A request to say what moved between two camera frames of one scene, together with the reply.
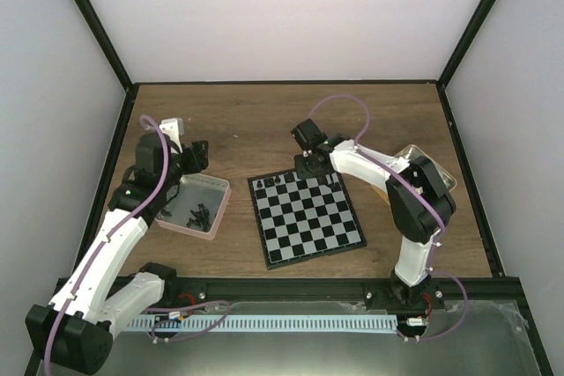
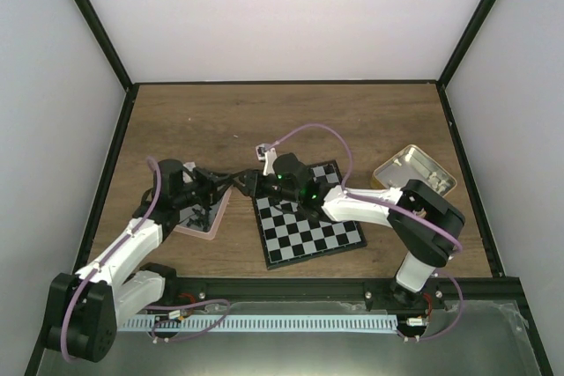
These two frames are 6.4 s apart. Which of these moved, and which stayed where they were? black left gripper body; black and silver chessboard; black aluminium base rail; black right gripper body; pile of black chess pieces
Moved: black right gripper body; black left gripper body
Stayed: pile of black chess pieces; black and silver chessboard; black aluminium base rail
